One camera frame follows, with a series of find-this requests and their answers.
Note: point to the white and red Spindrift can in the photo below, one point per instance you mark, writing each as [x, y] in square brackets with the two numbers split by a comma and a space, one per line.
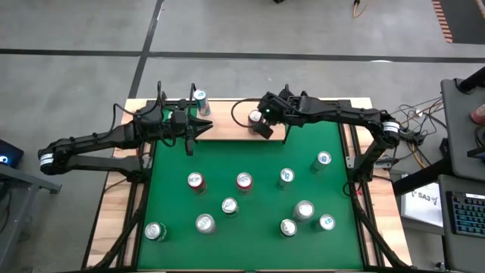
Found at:
[205, 223]
[304, 209]

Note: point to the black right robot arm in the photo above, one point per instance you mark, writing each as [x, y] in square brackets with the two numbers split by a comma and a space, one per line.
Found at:
[341, 112]

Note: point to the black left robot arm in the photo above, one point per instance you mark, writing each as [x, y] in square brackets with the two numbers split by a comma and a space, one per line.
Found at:
[94, 138]

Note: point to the black diagonal desk strut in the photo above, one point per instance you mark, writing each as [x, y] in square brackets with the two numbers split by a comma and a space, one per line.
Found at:
[417, 181]

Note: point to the white SA3 sign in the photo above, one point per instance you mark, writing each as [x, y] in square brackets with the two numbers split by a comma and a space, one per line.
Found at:
[420, 206]

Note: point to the backlit black keyboard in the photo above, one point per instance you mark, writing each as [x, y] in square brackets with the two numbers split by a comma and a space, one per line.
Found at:
[468, 216]

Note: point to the wooden shelf with black frame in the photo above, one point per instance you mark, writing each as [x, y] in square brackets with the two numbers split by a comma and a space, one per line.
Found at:
[227, 129]

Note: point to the white metal bracket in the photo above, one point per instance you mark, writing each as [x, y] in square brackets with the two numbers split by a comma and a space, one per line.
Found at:
[351, 162]

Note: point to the green table mat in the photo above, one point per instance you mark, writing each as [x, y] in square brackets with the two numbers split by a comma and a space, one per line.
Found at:
[265, 246]

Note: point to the black device with blue light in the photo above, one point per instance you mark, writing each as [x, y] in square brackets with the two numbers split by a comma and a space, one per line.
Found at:
[9, 153]

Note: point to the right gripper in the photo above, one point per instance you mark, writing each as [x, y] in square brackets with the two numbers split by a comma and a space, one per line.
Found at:
[282, 108]

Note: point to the red cup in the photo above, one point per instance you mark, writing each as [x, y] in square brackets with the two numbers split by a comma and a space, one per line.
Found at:
[479, 113]

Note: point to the black orange-striped floor mat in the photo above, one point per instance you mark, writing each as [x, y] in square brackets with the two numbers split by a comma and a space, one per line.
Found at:
[466, 22]

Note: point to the grey desk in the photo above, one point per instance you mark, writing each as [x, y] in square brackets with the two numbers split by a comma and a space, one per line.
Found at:
[454, 121]
[444, 242]

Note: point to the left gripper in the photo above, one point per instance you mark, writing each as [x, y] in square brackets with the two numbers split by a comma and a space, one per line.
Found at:
[177, 125]

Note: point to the grey metal cart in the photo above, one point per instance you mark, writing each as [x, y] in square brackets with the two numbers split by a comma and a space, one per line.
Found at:
[19, 227]

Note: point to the red can with black label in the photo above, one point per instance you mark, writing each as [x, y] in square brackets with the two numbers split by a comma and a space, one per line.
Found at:
[196, 180]

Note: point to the black power strip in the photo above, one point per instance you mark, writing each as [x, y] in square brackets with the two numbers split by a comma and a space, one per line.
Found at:
[407, 135]

